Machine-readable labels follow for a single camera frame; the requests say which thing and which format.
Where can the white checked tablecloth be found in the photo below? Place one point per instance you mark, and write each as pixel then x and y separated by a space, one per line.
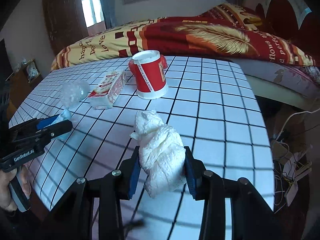
pixel 209 103

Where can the red paper cup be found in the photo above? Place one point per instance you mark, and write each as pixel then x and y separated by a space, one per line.
pixel 150 84

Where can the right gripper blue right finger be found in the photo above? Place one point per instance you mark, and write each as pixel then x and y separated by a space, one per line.
pixel 197 174

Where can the white tissue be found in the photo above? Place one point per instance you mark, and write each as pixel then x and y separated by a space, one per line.
pixel 161 153

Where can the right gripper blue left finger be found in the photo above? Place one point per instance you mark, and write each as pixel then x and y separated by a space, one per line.
pixel 72 215

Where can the bed with red headboard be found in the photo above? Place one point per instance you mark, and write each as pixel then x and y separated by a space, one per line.
pixel 277 68

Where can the red white snack box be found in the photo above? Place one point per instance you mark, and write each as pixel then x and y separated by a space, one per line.
pixel 104 95

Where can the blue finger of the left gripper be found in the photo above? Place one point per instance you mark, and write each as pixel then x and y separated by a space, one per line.
pixel 30 127
pixel 45 132

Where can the person's left hand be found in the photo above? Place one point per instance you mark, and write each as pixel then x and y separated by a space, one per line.
pixel 6 201

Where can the small bright window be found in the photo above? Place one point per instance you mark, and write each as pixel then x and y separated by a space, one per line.
pixel 93 13

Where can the white wifi router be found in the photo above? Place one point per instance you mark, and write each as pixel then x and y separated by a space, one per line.
pixel 297 175

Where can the grey hanging curtain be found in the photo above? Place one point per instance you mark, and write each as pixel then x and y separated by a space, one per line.
pixel 109 15

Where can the clear plastic bag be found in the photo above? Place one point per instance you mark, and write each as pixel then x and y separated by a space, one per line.
pixel 73 93

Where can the red yellow patterned blanket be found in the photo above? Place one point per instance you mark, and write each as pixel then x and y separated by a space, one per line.
pixel 226 30

